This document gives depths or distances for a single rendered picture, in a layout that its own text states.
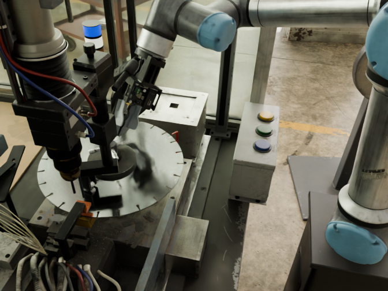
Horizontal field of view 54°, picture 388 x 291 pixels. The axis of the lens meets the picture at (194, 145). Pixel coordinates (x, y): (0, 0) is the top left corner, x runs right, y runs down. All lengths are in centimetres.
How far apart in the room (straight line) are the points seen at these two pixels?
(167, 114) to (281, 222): 111
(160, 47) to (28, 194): 58
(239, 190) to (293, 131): 163
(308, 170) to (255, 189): 132
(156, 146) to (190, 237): 23
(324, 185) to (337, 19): 158
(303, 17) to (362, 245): 46
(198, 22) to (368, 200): 47
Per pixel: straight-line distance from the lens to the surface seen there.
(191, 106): 116
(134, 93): 85
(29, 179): 121
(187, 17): 81
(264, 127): 108
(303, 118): 280
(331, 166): 242
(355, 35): 407
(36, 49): 55
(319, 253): 102
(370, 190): 77
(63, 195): 85
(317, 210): 112
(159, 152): 91
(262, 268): 187
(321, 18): 80
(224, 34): 78
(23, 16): 54
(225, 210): 106
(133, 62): 71
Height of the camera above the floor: 155
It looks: 40 degrees down
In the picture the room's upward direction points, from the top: 2 degrees clockwise
